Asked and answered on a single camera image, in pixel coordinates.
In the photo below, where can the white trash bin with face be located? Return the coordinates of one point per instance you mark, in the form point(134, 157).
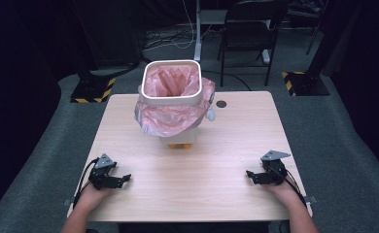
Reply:
point(178, 139)

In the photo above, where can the black chair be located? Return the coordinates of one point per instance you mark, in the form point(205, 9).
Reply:
point(247, 34)

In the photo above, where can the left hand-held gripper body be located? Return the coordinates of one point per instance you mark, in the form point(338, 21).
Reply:
point(101, 176)

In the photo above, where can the white desk frame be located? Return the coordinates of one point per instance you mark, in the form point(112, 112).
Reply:
point(198, 39)

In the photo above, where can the black stand with striped base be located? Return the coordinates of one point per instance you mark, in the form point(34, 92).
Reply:
point(92, 87)
point(307, 82)

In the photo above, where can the black table grommet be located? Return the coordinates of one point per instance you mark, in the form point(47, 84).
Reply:
point(221, 104)

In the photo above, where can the person's left hand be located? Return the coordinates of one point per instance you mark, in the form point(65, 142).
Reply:
point(88, 197)

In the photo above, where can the person's right hand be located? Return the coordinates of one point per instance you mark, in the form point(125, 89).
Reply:
point(288, 192)

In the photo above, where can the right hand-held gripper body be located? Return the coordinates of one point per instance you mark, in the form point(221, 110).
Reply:
point(275, 168)

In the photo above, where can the pink plastic trash bag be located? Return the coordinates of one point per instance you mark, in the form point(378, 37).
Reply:
point(168, 119)

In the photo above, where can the black curtain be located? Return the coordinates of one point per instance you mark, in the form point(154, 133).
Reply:
point(19, 97)
point(369, 81)

